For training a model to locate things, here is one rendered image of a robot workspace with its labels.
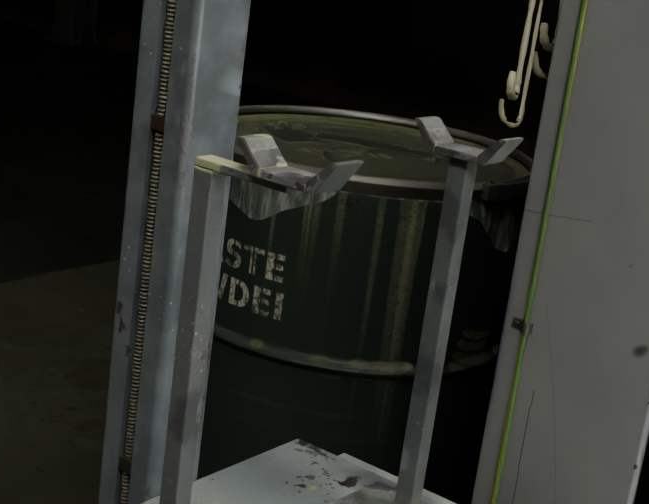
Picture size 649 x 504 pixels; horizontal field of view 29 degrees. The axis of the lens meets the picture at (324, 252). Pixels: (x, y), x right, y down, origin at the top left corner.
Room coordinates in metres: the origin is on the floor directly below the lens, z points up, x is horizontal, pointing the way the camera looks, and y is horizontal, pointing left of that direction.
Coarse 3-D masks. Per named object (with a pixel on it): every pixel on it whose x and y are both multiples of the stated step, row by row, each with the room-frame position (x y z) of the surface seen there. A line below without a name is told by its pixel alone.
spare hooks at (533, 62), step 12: (540, 0) 1.35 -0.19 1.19; (528, 12) 1.35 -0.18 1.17; (540, 12) 1.35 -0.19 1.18; (528, 24) 1.35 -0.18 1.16; (528, 36) 1.35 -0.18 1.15; (540, 36) 1.36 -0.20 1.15; (552, 48) 1.37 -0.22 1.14; (516, 72) 1.35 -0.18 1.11; (528, 72) 1.35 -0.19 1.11; (540, 72) 1.38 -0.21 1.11; (516, 84) 1.35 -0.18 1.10; (528, 84) 1.35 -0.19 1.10; (516, 96) 1.34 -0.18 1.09; (504, 120) 1.33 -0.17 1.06; (516, 120) 1.35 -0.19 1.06
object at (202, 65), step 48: (144, 0) 0.93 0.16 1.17; (192, 0) 0.90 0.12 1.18; (240, 0) 0.93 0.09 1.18; (144, 48) 0.93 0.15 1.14; (192, 48) 0.90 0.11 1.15; (240, 48) 0.94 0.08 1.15; (144, 96) 0.92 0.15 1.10; (192, 96) 0.90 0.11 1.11; (144, 144) 0.92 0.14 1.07; (192, 144) 0.90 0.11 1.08; (144, 192) 0.92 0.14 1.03; (144, 240) 0.92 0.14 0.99; (144, 288) 0.92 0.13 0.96; (144, 336) 0.91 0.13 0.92; (144, 384) 0.91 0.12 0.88; (144, 432) 0.91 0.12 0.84; (144, 480) 0.90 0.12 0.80
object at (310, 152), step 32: (256, 128) 2.12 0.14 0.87; (288, 128) 2.19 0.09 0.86; (320, 128) 2.24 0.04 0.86; (352, 128) 2.27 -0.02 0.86; (384, 128) 2.29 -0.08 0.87; (288, 160) 1.92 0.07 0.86; (320, 160) 1.95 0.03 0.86; (352, 160) 1.98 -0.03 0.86; (384, 160) 2.02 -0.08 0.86; (416, 160) 2.05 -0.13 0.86; (448, 160) 2.09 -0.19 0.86; (512, 160) 2.14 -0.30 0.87
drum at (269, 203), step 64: (448, 128) 2.28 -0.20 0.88; (256, 192) 1.82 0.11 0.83; (384, 192) 1.77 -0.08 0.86; (512, 192) 1.86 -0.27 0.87; (256, 256) 1.82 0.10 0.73; (320, 256) 1.78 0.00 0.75; (384, 256) 1.78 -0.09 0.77; (512, 256) 1.94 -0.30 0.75; (256, 320) 1.81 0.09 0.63; (320, 320) 1.78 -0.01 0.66; (384, 320) 1.78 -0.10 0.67; (256, 384) 1.80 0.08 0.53; (320, 384) 1.78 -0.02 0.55; (384, 384) 1.78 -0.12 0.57; (448, 384) 1.84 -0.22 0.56; (256, 448) 1.80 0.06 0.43; (384, 448) 1.79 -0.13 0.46; (448, 448) 1.85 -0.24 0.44
